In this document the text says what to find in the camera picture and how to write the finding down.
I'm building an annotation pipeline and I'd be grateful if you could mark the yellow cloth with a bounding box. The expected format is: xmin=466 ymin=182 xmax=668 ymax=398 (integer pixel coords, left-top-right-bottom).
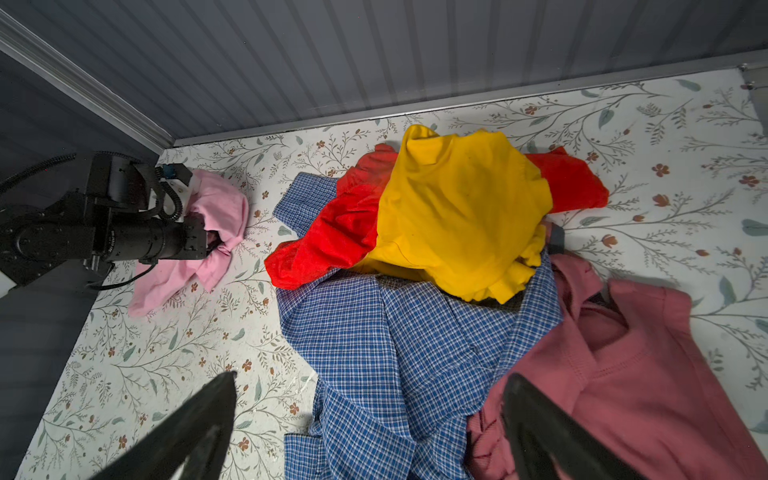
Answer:
xmin=355 ymin=125 xmax=553 ymax=304

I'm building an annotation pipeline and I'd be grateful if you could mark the black corrugated left cable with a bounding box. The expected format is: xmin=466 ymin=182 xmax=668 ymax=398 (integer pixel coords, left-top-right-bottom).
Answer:
xmin=0 ymin=152 xmax=79 ymax=196

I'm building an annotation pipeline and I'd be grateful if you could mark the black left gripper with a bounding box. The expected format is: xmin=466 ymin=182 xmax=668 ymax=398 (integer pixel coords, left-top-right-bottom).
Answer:
xmin=1 ymin=151 xmax=207 ymax=285

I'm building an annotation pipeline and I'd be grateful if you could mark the blue plaid shirt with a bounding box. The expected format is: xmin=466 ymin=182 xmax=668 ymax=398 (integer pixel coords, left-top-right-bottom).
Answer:
xmin=272 ymin=172 xmax=564 ymax=480

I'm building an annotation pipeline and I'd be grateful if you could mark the dusty rose shirt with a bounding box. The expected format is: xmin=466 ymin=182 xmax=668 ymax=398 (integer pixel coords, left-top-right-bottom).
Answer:
xmin=464 ymin=251 xmax=768 ymax=480

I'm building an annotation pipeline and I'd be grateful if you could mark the red cloth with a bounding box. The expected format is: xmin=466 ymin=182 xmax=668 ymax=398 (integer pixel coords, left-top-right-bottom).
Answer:
xmin=265 ymin=144 xmax=609 ymax=290

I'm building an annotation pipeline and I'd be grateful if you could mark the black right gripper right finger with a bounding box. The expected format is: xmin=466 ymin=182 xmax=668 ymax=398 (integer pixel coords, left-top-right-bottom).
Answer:
xmin=503 ymin=373 xmax=642 ymax=479

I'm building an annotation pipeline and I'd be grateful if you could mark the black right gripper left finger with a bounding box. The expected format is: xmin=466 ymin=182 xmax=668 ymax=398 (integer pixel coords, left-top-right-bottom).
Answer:
xmin=93 ymin=371 xmax=237 ymax=479

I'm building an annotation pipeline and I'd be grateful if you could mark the light pink cloth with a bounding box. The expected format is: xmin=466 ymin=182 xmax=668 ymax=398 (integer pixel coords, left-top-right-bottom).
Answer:
xmin=127 ymin=167 xmax=251 ymax=319

